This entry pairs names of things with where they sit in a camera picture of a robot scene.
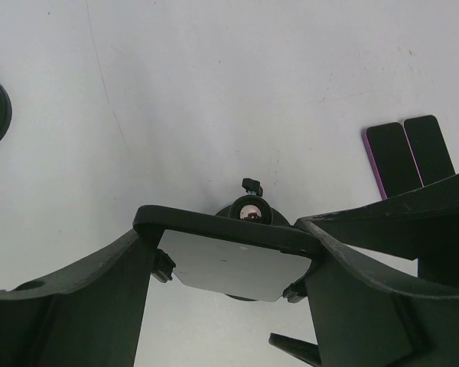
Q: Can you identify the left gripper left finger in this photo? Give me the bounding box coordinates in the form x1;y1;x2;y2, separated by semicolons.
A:
0;231;155;366

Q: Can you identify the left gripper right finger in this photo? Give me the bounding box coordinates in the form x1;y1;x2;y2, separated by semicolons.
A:
297;174;459;366

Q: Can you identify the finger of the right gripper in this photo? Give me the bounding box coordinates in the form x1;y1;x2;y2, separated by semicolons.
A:
269;333;322;367

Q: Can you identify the black phone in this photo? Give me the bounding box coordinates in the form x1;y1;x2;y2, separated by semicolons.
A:
363;122;422;200

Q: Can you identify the silver phone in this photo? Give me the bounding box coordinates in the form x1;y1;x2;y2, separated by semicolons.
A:
403;115;455;186

